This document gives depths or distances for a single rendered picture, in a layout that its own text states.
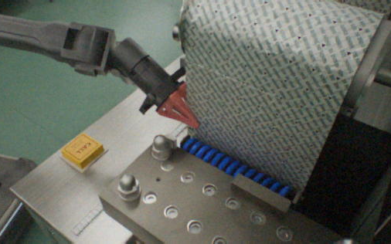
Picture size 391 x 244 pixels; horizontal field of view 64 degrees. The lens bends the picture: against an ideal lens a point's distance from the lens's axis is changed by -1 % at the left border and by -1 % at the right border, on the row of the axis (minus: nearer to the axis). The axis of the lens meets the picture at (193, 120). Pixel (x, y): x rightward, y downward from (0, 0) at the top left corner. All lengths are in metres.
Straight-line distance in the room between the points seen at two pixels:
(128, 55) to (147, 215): 0.27
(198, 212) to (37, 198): 0.37
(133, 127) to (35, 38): 0.33
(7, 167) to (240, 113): 1.45
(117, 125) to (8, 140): 1.52
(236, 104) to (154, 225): 0.22
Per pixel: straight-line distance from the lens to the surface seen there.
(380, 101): 1.03
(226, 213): 0.52
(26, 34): 0.64
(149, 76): 0.57
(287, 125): 0.47
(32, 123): 2.34
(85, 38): 0.60
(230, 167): 0.56
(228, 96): 0.49
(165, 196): 0.53
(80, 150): 0.77
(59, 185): 0.76
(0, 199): 1.69
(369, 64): 0.41
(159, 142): 0.55
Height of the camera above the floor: 1.48
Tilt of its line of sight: 45 degrees down
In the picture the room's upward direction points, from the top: straight up
